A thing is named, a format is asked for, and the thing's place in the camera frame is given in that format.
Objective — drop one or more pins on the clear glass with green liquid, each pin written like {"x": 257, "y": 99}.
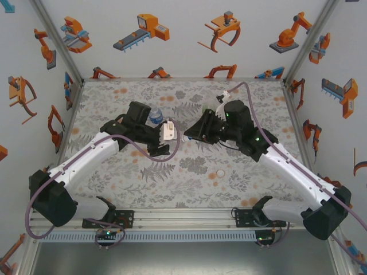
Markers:
{"x": 206, "y": 109}

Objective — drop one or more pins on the clear bottle with blue label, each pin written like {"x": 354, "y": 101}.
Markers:
{"x": 156, "y": 116}

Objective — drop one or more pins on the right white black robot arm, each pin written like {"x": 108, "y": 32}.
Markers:
{"x": 295, "y": 172}

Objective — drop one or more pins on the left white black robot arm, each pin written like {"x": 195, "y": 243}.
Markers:
{"x": 83, "y": 157}

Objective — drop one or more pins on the floral patterned table cover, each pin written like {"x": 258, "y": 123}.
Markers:
{"x": 172, "y": 189}

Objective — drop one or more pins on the small circuit board green LED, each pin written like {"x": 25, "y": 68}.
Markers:
{"x": 107, "y": 233}
{"x": 265, "y": 238}

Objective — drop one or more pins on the aluminium frame rail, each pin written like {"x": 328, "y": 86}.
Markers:
{"x": 183, "y": 79}
{"x": 72, "y": 114}
{"x": 294, "y": 114}
{"x": 183, "y": 219}

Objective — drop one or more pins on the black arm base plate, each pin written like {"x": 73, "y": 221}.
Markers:
{"x": 126, "y": 219}
{"x": 243, "y": 217}

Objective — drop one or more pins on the aluminium frame post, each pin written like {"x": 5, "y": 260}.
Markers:
{"x": 309, "y": 43}
{"x": 59, "y": 43}
{"x": 341, "y": 260}
{"x": 28, "y": 252}

